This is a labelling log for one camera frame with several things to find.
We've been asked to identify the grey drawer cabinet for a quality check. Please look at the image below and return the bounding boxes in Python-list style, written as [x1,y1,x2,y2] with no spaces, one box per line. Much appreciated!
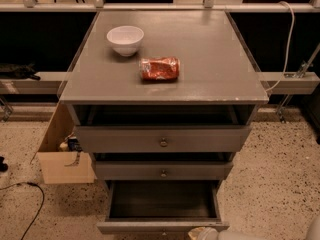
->
[60,10,268,168]

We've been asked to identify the grey top drawer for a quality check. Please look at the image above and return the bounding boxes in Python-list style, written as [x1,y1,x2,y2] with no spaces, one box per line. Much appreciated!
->
[75,126,251,153]

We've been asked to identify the grey drawer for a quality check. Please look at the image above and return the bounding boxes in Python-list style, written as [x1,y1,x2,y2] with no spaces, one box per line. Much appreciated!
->
[75,126,251,153]
[97,180,229,235]
[94,161,233,180]

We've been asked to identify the grey bottom drawer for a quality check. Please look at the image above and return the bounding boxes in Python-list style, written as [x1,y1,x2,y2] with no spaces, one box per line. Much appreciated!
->
[97,180,229,235]

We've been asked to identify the white hanging cable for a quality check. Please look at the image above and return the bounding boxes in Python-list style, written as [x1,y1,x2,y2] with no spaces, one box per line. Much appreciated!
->
[265,1,296,93]

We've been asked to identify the items inside wooden box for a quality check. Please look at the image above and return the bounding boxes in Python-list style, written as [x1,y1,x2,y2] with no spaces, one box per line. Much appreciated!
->
[59,133,82,167]

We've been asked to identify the metal bracket right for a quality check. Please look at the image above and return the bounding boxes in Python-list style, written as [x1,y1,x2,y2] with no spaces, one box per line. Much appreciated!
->
[276,43,320,123]

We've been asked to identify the metal frame rail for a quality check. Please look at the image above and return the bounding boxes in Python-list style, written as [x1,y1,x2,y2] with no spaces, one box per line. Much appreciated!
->
[0,0,320,13]

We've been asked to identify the black object floor left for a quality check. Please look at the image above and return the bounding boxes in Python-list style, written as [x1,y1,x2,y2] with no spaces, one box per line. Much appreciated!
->
[0,156,8,172]

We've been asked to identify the black floor cable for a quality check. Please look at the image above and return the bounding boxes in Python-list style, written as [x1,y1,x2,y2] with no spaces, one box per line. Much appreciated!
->
[0,181,46,240]

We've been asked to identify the grey middle drawer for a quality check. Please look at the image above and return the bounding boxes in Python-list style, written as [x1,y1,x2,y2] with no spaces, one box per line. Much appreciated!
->
[94,161,233,180]

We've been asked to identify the wooden box on floor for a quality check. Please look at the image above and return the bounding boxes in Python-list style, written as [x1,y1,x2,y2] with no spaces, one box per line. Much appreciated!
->
[37,104,95,184]

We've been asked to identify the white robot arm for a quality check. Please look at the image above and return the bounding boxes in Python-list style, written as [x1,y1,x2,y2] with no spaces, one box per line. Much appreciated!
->
[188,216,320,240]

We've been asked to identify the white ceramic bowl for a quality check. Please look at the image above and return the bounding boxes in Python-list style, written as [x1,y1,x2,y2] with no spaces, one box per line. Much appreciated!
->
[106,26,144,57]

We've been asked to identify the black object on rail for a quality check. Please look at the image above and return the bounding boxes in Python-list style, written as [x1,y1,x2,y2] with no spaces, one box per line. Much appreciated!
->
[0,63,41,81]

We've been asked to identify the crushed orange soda can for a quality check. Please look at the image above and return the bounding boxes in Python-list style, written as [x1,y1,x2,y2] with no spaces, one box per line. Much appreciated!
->
[139,57,180,81]

